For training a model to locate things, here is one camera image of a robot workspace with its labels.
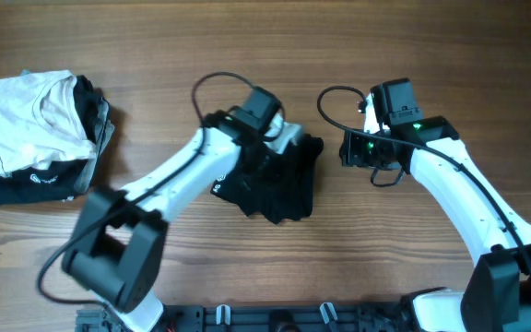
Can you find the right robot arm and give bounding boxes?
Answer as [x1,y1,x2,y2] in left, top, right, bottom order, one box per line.
[340,117,531,331]

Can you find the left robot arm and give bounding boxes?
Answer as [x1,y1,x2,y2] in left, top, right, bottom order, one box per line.
[56,111,303,331]

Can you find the grey folded garment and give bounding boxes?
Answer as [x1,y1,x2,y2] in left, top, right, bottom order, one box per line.
[65,94,114,201]

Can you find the black folded printed t-shirt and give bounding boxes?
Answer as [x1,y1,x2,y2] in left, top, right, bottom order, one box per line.
[0,76,104,206]

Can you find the white folded t-shirt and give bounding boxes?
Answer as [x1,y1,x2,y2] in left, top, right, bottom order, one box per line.
[0,70,96,177]

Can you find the right black cable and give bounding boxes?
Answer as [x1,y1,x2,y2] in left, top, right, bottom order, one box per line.
[316,85,531,332]

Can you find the black cable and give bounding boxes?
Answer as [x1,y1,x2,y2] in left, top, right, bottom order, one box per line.
[316,85,531,332]
[36,71,257,306]

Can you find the left black cable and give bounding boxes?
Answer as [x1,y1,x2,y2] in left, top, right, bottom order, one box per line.
[36,71,257,306]

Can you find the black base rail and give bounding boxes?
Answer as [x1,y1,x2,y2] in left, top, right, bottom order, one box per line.
[75,302,414,332]

